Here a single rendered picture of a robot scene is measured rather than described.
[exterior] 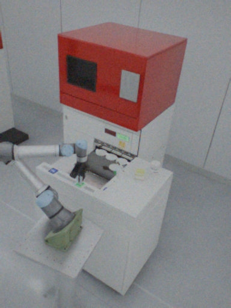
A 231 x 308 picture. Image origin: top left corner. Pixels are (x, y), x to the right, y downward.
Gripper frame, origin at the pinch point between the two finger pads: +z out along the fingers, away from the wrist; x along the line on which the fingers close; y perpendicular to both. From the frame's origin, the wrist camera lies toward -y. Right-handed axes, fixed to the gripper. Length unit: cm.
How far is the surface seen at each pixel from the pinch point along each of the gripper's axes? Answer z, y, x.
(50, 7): -67, 207, 215
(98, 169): 7.8, 30.4, 3.8
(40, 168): 1.6, -3.3, 36.1
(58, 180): 2.7, -4.1, 16.5
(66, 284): 59, -38, -19
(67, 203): 21.2, -4.1, 8.1
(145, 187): 1.3, 27.1, -41.1
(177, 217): 98, 112, -49
